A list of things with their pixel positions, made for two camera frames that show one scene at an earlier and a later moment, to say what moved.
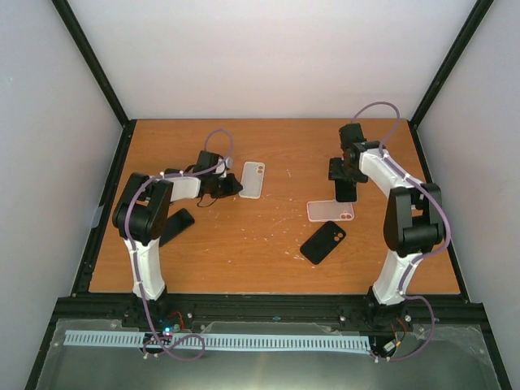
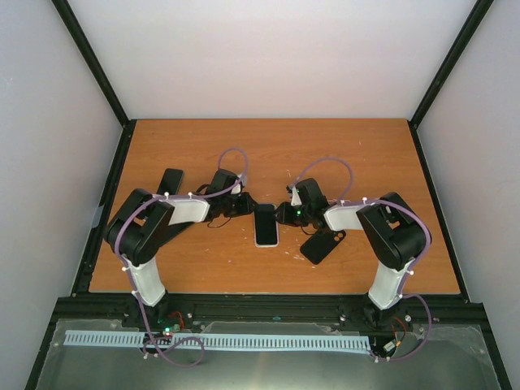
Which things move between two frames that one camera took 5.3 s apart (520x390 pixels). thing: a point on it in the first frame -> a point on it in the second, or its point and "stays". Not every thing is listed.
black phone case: [322, 242] stays
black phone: [345, 190] -> [266, 225]
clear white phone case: [252, 179] -> [266, 227]
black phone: [176, 223] stays
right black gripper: [334, 172] -> [283, 216]
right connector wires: [391, 346] stays
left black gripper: [232, 189] -> [248, 207]
